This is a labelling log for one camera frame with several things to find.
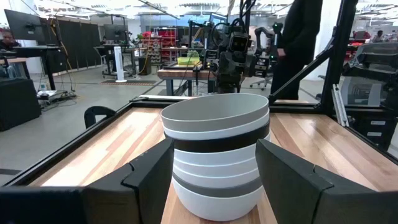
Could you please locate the black computer monitor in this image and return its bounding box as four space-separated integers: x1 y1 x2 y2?
3 8 44 41
103 24 129 43

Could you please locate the black aluminium frame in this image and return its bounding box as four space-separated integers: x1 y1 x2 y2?
0 0 398 187

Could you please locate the white bowl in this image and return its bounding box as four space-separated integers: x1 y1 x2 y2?
173 157 261 178
163 111 271 141
174 142 259 166
172 167 262 189
172 179 265 222

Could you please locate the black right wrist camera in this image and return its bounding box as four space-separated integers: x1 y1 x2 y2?
228 32 252 54

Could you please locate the yellow-green bin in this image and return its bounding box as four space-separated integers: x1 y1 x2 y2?
177 55 201 67

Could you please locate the black cabinet box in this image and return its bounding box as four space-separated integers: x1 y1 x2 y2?
0 77 41 131

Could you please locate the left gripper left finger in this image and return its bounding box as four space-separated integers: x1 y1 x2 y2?
82 138 175 224

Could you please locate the wooden workbench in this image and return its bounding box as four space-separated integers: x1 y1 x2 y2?
157 67 218 96

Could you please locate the grey standing desk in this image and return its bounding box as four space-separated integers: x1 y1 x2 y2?
0 45 62 91

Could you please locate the black table clamp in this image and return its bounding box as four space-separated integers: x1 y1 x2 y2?
83 105 118 129

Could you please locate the light grey bowl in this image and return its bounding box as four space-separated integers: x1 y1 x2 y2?
160 93 271 133

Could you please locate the person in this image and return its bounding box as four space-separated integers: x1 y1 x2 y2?
269 0 324 101
0 29 22 52
372 29 387 44

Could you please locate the dark metal workstation stand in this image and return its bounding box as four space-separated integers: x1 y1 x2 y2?
340 42 398 150

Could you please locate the red storage shelving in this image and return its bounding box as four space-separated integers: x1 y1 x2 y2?
141 27 180 63

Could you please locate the silver metal bracket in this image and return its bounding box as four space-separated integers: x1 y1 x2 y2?
331 83 349 128

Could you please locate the black partition wall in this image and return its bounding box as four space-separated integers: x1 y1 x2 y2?
49 18 103 74

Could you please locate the white tower fan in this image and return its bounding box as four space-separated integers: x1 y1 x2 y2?
113 45 127 83

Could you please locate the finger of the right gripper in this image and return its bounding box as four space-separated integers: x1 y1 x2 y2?
253 55 270 78
203 49 220 72

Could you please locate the black bowl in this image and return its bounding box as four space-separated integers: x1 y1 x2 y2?
164 123 271 153

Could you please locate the dark floor mat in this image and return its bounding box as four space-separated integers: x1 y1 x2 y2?
99 79 158 86

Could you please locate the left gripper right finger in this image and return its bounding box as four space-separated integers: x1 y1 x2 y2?
254 138 398 224

